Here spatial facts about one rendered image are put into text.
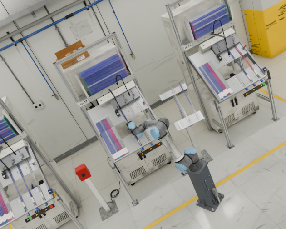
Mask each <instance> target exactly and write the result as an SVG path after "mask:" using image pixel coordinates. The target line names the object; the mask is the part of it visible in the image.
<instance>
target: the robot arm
mask: <svg viewBox="0 0 286 229"><path fill-rule="evenodd" d="M126 125H127V127H128V130H130V131H131V133H132V135H136V136H137V137H138V138H140V137H141V136H143V132H144V131H145V130H146V129H148V128H151V129H150V134H151V136H152V137H153V138H154V139H157V140H160V141H161V142H162V144H163V145H164V146H165V147H166V149H167V150H168V151H169V153H170V154H171V155H172V157H173V158H174V162H175V167H176V168H177V169H178V170H180V171H186V170H187V169H188V168H189V169H190V170H191V171H198V170H200V169H201V168H202V167H203V162H202V161H201V160H200V159H199V157H198V154H197V151H196V149H195V148H194V147H188V148H186V149H185V150H184V154H181V153H180V151H179V150H178V149H177V147H176V146H175V145H174V143H173V142H172V141H171V140H170V138H169V137H168V133H167V131H166V130H167V129H168V128H169V126H170V123H169V120H168V119H167V118H159V119H157V120H152V121H149V120H146V121H144V122H143V123H142V124H141V125H140V126H139V127H137V126H136V124H135V123H134V122H132V121H129V122H128V123H126Z"/></svg>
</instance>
